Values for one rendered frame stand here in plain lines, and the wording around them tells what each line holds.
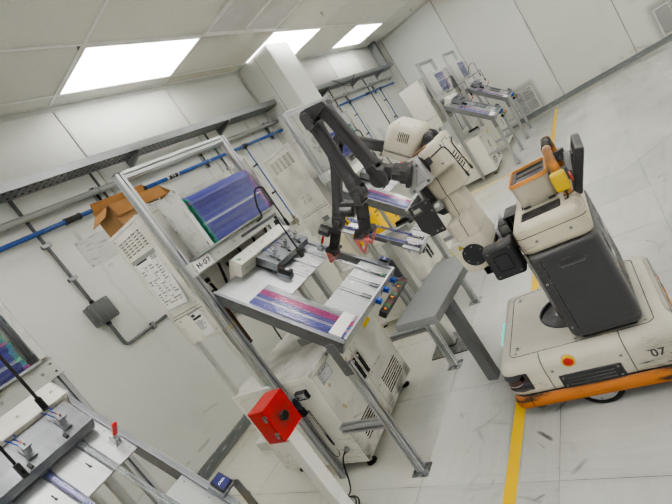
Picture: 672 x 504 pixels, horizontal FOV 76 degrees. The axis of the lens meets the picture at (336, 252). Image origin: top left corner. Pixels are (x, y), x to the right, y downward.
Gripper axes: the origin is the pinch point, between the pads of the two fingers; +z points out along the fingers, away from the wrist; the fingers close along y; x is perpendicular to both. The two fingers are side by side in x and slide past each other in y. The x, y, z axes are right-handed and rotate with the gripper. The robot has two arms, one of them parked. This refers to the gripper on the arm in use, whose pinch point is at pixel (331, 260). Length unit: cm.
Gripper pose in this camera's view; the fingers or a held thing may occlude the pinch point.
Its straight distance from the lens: 245.3
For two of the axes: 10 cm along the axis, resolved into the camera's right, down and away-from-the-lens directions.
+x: 9.0, 3.3, -2.9
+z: -1.4, 8.4, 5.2
